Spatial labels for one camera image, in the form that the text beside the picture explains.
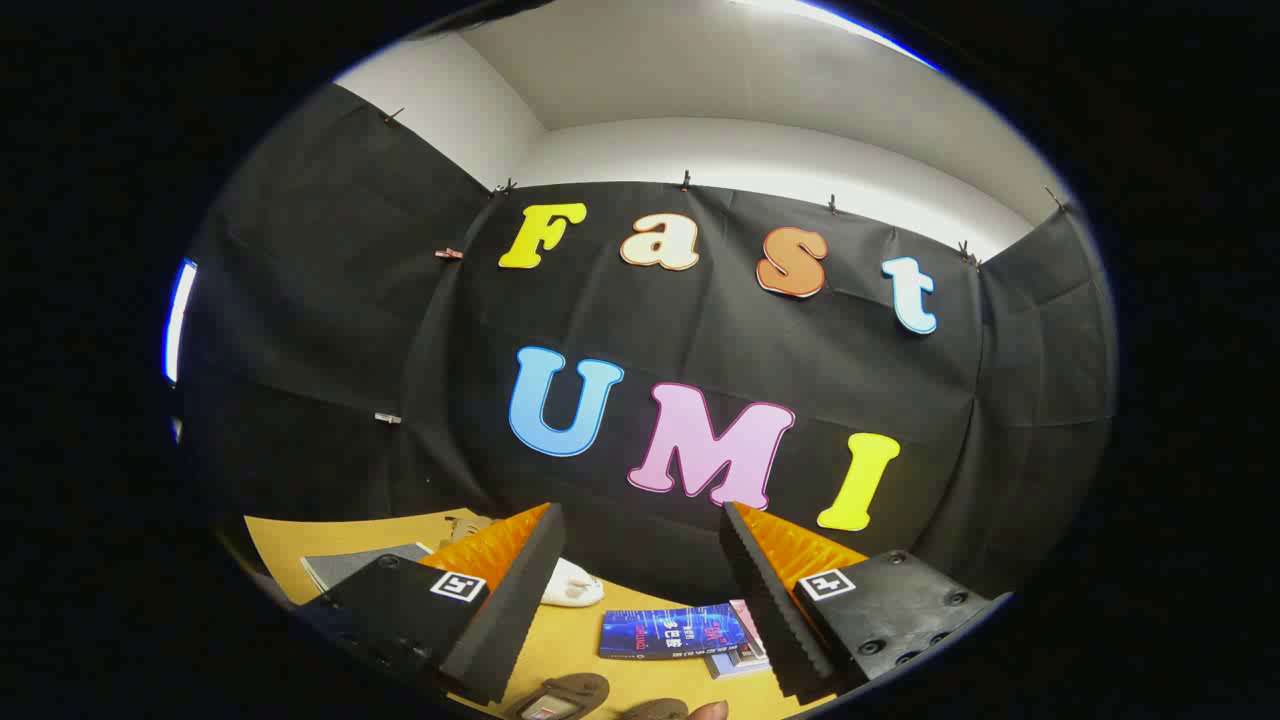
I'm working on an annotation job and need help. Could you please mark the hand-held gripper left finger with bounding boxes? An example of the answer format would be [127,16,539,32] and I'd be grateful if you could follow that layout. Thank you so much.
[295,502,567,706]

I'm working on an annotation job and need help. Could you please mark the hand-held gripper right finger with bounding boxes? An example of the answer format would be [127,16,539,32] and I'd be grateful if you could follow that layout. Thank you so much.
[720,501,1013,706]

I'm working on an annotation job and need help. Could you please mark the grey cream fabric storage box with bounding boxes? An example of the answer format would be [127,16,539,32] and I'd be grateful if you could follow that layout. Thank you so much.
[300,543,434,604]

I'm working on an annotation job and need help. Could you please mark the pink white book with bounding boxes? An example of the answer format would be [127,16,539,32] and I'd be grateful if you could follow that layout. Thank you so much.
[727,599,771,659]

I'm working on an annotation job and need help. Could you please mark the light blue book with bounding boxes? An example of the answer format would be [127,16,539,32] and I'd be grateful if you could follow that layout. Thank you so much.
[704,648,772,682]

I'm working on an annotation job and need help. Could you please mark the white plush toy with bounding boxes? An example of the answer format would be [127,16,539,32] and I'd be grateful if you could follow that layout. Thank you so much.
[540,557,606,609]

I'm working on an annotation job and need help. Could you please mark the blue hardcover book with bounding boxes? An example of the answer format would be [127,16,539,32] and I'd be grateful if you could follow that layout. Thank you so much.
[598,603,753,662]

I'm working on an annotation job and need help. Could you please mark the black backdrop cloth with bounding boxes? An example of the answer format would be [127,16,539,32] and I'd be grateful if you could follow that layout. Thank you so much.
[180,82,1116,611]

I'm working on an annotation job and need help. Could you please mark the row of dark cloth clips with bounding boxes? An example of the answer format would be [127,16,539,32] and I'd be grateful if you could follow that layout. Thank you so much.
[383,107,1071,266]

